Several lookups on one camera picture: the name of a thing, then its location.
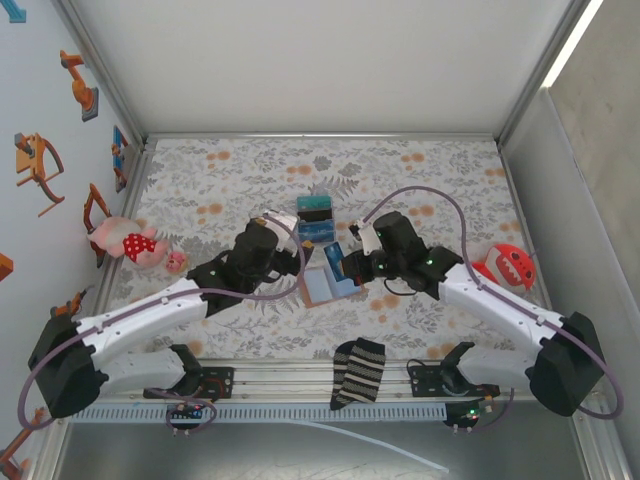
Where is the blue credit card stack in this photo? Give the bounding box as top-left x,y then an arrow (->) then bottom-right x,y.
298,221 -> 336,242

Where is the clear acrylic card stand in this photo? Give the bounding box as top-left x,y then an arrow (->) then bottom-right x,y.
294,193 -> 337,247

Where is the floral patterned tablecloth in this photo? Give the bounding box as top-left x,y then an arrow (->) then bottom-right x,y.
102,137 -> 564,361

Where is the wide striped dark sock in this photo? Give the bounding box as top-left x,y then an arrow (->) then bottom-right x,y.
342,337 -> 387,405

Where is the thin striped dark sock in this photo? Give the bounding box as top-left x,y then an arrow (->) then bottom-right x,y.
329,341 -> 361,412

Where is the red monster plush toy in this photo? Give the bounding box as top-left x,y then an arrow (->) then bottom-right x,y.
471,243 -> 537,292

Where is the pink plush toy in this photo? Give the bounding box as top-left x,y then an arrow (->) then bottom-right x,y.
87,215 -> 189,274

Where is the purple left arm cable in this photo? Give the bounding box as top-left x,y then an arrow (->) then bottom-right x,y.
18,213 -> 307,437

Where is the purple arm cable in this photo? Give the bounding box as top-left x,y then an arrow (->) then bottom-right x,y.
362,185 -> 626,434
18,213 -> 307,437

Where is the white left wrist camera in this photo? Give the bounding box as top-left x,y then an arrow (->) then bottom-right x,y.
262,211 -> 302,252

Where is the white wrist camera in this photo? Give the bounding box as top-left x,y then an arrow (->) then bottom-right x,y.
351,218 -> 385,257
262,211 -> 302,252

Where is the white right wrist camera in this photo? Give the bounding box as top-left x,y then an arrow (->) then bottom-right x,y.
351,218 -> 385,257

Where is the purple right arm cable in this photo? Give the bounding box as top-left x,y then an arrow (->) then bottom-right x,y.
362,185 -> 626,434

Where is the aluminium front rail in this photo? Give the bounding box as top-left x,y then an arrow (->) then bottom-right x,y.
99,357 -> 604,404

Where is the aluminium rail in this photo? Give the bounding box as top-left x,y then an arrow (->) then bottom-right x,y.
496,141 -> 569,361
99,357 -> 604,404
89,142 -> 154,351
142,131 -> 503,145

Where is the aluminium back rail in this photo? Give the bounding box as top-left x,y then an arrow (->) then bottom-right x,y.
142,131 -> 503,145

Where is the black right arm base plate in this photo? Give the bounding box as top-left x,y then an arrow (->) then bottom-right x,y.
408,358 -> 501,400

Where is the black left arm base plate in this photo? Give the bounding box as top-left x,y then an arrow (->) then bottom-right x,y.
143,366 -> 236,401

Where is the aluminium right side rail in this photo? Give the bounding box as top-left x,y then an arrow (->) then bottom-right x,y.
496,141 -> 569,361

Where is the aluminium left side rail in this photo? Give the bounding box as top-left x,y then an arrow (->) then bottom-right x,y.
89,142 -> 154,351

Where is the white slotted cable duct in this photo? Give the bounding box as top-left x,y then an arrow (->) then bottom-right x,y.
67,403 -> 447,424

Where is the blue orange robot wall sticker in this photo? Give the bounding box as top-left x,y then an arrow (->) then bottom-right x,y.
110,124 -> 132,194

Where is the aluminium right upright post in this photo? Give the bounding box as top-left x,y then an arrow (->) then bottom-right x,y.
496,0 -> 595,147

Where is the aluminium upright post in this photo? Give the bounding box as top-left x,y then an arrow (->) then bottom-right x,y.
52,0 -> 151,149
496,0 -> 595,147

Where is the aluminium left upright post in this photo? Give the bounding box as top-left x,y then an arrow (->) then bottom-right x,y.
52,0 -> 151,149

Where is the orange curved robot wall sticker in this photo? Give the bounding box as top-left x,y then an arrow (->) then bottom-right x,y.
13,132 -> 66,219

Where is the small blue wall sticker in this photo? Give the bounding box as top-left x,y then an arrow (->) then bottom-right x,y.
0,0 -> 27,24

